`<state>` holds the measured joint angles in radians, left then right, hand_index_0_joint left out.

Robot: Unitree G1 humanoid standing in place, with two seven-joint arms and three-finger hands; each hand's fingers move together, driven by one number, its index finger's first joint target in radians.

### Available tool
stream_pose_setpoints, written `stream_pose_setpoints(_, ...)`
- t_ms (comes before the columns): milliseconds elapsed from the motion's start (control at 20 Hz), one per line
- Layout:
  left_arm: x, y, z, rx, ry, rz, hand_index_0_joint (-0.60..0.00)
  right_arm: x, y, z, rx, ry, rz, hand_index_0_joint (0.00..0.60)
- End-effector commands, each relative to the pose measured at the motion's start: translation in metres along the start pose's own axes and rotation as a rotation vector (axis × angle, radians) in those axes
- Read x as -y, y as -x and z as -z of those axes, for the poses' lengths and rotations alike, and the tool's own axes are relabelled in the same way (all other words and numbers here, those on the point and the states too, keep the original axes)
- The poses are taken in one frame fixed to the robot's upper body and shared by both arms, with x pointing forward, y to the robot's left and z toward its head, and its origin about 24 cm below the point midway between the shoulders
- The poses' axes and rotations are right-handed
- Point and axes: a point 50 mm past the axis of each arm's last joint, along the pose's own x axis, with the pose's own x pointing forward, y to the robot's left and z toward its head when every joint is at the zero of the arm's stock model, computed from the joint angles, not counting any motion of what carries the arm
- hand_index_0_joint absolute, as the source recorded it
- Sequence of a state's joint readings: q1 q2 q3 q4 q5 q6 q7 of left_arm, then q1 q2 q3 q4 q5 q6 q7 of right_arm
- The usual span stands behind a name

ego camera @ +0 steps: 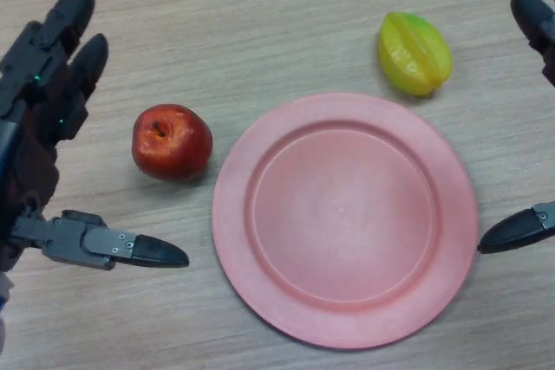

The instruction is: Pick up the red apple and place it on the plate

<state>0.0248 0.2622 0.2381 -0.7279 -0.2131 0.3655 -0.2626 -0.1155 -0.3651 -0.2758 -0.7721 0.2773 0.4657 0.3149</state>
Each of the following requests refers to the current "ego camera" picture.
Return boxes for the red apple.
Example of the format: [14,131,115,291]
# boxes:
[131,103,214,182]

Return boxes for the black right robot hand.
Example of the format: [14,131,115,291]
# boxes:
[478,0,555,255]

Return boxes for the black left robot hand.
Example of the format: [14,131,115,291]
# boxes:
[0,0,191,274]

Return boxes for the yellow green starfruit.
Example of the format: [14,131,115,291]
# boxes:
[377,11,454,98]

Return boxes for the pink round plate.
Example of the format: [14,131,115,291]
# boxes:
[211,92,480,350]

